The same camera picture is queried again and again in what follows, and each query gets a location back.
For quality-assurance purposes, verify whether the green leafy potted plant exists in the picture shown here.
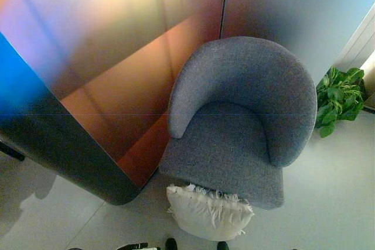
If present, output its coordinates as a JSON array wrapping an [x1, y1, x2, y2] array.
[[315, 67, 367, 138]]

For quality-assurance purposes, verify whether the black furniture leg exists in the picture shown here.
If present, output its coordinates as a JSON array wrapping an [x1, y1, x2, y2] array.
[[0, 141, 26, 162]]

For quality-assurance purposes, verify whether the grey fabric tub armchair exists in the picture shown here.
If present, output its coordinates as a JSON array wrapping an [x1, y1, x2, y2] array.
[[158, 36, 318, 211]]

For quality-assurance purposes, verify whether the iridescent rounded partition panel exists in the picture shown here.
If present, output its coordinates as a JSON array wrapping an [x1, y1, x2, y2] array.
[[0, 0, 229, 207]]

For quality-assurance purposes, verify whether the white fringed pillow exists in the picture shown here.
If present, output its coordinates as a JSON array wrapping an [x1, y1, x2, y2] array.
[[166, 183, 255, 241]]

